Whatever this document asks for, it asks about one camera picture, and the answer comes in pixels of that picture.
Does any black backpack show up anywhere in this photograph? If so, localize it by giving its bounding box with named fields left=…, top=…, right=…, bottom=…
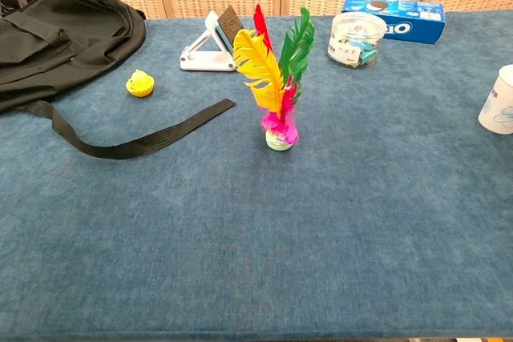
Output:
left=0, top=0, right=236, bottom=160

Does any small yellow toy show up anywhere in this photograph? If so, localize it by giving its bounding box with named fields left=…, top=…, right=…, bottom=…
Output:
left=125, top=68, right=156, bottom=99

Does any blue table cloth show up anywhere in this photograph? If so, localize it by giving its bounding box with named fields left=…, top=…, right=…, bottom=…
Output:
left=0, top=9, right=513, bottom=341

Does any clear jar of binder clips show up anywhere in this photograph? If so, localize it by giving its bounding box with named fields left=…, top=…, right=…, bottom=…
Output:
left=327, top=11, right=387, bottom=70

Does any colourful feather shuttlecock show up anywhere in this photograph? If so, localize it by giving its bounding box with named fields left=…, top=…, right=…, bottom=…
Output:
left=232, top=3, right=317, bottom=152

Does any white folding phone stand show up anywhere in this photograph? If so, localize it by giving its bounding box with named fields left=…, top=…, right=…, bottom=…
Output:
left=180, top=10, right=237, bottom=72

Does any blue Oreo cookie box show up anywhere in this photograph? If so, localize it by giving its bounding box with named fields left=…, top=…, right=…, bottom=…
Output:
left=341, top=0, right=446, bottom=46

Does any black smartphone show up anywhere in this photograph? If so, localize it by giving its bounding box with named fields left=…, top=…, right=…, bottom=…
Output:
left=216, top=4, right=245, bottom=54

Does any white paper cup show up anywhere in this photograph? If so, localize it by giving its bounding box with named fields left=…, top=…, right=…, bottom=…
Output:
left=477, top=64, right=513, bottom=135

